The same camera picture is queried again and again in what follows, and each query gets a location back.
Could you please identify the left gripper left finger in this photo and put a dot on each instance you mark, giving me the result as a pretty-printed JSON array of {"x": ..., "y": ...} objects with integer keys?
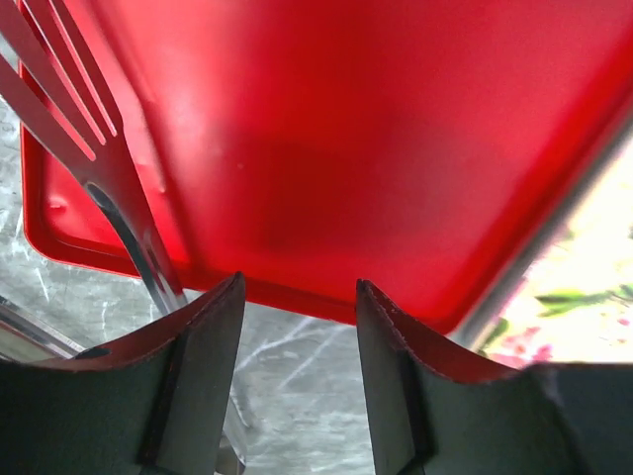
[{"x": 151, "y": 402}]

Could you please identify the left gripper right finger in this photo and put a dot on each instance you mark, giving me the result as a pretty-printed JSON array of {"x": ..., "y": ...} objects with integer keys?
[{"x": 435, "y": 407}]

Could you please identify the red box lid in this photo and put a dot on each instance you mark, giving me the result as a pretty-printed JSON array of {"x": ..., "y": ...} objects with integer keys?
[{"x": 421, "y": 145}]

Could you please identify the metal tongs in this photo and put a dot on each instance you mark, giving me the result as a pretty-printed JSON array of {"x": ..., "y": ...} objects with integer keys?
[{"x": 64, "y": 101}]

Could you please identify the floral tray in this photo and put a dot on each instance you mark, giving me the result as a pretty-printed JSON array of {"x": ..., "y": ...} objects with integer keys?
[{"x": 569, "y": 299}]

